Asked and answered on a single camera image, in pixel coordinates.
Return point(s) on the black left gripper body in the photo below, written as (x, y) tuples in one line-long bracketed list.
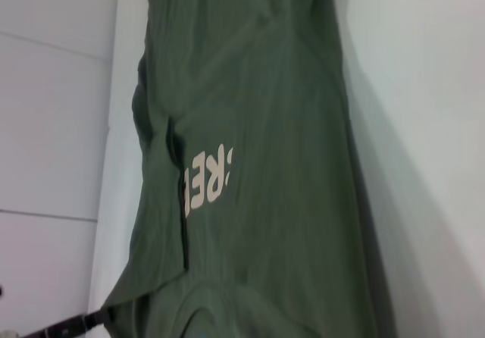
[(57, 326)]

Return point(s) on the dark green FREE t-shirt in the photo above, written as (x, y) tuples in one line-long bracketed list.
[(265, 126)]

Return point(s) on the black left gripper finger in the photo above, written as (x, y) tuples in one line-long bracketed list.
[(97, 313)]

